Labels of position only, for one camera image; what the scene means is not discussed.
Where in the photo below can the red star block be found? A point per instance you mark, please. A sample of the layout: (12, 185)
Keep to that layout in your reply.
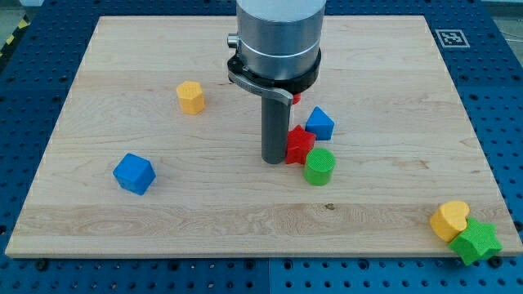
(300, 143)

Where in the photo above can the black tool mount with lever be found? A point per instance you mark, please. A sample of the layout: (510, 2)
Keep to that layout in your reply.
(275, 77)

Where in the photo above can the yellow hexagon block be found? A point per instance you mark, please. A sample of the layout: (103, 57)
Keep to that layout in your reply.
(191, 98)

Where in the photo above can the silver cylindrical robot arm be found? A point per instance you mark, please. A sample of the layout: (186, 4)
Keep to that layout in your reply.
(280, 27)

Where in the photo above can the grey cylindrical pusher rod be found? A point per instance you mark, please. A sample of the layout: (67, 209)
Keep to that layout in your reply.
(274, 130)

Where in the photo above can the small red block behind arm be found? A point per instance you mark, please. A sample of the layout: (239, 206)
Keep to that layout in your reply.
(296, 98)

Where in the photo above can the wooden board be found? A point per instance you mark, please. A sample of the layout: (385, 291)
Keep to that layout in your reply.
(402, 140)

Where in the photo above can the blue triangle block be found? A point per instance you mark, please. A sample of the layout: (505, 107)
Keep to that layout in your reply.
(320, 124)

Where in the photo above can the green cylinder block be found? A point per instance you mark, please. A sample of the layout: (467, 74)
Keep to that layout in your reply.
(319, 166)

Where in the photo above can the blue cube block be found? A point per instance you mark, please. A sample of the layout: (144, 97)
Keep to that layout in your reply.
(134, 174)

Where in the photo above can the green star block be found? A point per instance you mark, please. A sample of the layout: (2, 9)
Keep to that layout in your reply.
(477, 242)

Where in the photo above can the yellow black hazard tape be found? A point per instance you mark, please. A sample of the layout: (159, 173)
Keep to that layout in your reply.
(15, 37)

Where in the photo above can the yellow heart block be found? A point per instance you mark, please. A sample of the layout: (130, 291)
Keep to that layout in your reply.
(450, 220)

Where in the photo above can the white fiducial marker tag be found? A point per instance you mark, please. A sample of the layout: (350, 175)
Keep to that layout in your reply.
(452, 38)

